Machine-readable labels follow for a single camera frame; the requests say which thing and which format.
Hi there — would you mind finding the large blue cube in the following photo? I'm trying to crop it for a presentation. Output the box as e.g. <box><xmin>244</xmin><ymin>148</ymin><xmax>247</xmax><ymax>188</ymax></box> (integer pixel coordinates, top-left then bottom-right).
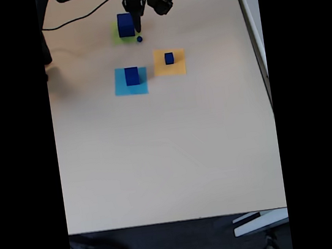
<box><xmin>115</xmin><ymin>12</ymin><xmax>136</xmax><ymax>39</ymax></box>

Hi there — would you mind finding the medium blue cube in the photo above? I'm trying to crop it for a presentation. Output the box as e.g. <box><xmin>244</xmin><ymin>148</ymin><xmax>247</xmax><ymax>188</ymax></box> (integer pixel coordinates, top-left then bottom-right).
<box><xmin>124</xmin><ymin>66</ymin><xmax>141</xmax><ymax>87</ymax></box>

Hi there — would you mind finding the green paper square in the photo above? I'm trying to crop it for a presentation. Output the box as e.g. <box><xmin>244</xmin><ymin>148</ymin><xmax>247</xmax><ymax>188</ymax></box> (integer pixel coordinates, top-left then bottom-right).
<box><xmin>109</xmin><ymin>17</ymin><xmax>145</xmax><ymax>48</ymax></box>

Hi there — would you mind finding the orange paper square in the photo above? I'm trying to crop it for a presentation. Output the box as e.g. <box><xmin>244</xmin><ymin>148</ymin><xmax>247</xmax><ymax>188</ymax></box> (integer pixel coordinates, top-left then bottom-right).
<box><xmin>151</xmin><ymin>46</ymin><xmax>188</xmax><ymax>80</ymax></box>

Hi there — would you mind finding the light blue paper square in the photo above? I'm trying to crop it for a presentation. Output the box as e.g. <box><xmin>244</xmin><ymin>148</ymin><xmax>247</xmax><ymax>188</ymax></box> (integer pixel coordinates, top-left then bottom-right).
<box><xmin>111</xmin><ymin>64</ymin><xmax>151</xmax><ymax>99</ymax></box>

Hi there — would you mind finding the white neighbouring table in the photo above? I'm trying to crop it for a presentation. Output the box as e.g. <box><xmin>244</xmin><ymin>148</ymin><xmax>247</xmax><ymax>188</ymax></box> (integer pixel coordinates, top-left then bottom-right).
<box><xmin>232</xmin><ymin>0</ymin><xmax>275</xmax><ymax>123</ymax></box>

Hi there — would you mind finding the white table foot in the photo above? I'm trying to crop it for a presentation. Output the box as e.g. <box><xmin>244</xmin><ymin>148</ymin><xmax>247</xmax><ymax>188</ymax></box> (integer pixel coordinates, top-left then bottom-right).
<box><xmin>231</xmin><ymin>207</ymin><xmax>291</xmax><ymax>239</ymax></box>

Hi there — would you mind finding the black camera cable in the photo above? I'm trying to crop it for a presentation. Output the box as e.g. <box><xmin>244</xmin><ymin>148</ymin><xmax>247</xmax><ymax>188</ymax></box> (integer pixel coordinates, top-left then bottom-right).
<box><xmin>37</xmin><ymin>0</ymin><xmax>178</xmax><ymax>32</ymax></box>

